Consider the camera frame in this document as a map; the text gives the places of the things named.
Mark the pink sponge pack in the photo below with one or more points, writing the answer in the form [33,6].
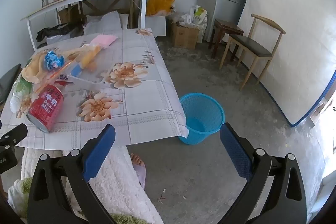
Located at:
[103,40]

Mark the white plastic bag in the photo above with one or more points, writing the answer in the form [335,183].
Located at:
[193,16]

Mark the white pillow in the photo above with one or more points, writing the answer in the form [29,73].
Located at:
[105,23]

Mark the white fluffy robe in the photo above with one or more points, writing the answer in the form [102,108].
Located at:
[115,187]

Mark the black cloth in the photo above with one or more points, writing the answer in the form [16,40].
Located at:
[60,29]

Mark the floral tablecloth table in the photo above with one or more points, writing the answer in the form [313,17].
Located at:
[136,98]

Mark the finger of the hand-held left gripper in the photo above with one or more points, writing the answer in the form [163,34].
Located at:
[14,134]

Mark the dark wooden stool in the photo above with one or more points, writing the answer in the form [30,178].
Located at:
[227,26]

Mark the blue plastic waste basket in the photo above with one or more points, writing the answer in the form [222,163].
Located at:
[202,113]

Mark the yellowish plastic packet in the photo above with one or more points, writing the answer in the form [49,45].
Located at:
[32,69]

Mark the brown cardboard box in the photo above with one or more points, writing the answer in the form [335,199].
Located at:
[183,36]

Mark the person's foot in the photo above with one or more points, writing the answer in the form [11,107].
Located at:
[137,160]

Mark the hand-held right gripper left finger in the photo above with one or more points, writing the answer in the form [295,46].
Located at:
[99,153]

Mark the purple slipper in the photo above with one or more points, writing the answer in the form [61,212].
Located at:
[140,176]

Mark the wooden chair dark seat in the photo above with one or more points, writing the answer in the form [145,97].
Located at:
[9,82]
[252,45]

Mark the green label plastic bottle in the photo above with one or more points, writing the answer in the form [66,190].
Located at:
[21,90]

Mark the yellow white snack box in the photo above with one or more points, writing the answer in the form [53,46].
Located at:
[90,56]

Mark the green fluffy garment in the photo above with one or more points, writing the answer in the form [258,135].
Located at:
[22,187]

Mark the blue white toothpaste box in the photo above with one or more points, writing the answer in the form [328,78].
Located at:
[78,81]

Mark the blue crumpled wrapper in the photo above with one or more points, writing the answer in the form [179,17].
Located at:
[53,59]

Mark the white mattress blue trim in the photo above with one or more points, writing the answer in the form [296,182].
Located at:
[294,37]

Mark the yellow plastic bag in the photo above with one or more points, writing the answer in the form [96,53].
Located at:
[157,3]

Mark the small cardboard box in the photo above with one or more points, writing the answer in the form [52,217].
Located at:
[67,14]

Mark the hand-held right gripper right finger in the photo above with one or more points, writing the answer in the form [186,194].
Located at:
[236,153]

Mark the red milk can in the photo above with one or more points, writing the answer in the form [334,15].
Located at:
[47,106]

